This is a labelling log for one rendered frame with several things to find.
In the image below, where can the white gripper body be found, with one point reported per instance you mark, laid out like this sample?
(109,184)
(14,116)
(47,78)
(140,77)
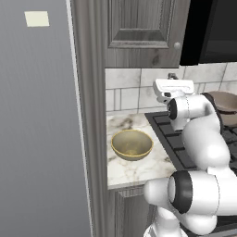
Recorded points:
(172,84)

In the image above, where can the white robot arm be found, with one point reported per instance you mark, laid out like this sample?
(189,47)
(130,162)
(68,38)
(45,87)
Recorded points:
(203,148)

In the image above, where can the round grey cabinet knob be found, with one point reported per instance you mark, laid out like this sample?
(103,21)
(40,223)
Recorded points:
(177,46)

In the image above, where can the brown pot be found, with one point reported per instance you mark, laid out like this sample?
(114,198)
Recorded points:
(227,105)

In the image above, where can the grey wood base cabinet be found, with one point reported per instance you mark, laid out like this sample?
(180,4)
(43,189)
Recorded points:
(129,213)

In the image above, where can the black hob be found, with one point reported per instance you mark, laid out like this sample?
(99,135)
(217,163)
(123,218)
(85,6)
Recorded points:
(168,132)

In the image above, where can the black microwave oven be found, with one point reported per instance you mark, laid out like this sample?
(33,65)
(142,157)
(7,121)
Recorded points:
(216,31)

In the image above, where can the yellow bowl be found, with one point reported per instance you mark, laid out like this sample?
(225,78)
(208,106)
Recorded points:
(132,145)

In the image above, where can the grey wood tall side panel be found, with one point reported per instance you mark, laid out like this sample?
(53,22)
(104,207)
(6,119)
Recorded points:
(91,92)

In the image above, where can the grey fridge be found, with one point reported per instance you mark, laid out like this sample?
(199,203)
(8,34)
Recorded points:
(37,123)

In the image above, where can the pale yellow note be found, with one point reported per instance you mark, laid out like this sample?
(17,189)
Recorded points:
(37,18)

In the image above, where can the grey wood wall cabinet door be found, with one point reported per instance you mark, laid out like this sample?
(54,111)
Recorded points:
(139,31)

